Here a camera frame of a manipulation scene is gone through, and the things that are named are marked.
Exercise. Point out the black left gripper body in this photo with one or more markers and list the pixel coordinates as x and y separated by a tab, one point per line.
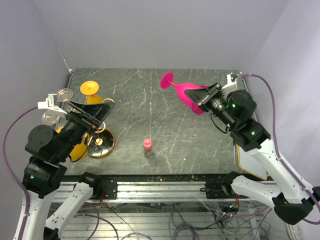
74	116

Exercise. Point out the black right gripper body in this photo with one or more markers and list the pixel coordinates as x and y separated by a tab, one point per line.
204	106

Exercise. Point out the yellow wine glass front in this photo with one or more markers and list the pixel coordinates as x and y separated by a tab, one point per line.
80	150

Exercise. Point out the yellow wine glass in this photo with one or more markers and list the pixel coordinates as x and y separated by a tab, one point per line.
90	89
80	150

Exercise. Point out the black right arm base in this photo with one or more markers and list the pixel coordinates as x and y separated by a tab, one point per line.
214	190

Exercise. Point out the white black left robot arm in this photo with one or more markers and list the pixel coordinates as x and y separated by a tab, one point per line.
44	173

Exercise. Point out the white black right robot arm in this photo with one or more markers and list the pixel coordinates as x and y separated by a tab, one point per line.
291	198

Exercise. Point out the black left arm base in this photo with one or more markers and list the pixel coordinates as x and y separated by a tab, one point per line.
104	188

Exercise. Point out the clear wine glass rear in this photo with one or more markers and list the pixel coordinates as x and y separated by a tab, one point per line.
64	95

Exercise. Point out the yellow wine glass rear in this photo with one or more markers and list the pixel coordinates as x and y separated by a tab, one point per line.
90	89

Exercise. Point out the small pink bottle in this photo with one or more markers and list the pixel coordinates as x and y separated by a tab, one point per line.
147	147

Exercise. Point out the white board yellow rim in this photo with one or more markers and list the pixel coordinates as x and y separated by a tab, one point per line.
248	164

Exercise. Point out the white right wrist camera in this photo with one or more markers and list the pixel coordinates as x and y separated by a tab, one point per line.
232	84

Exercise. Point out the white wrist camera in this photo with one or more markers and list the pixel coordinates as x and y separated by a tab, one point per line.
232	84
51	104

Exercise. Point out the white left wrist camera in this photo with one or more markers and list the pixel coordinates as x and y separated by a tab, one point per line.
51	104

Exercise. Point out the gold wire glass rack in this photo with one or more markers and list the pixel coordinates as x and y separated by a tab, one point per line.
102	142

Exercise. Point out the aluminium rail frame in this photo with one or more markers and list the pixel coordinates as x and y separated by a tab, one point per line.
148	188

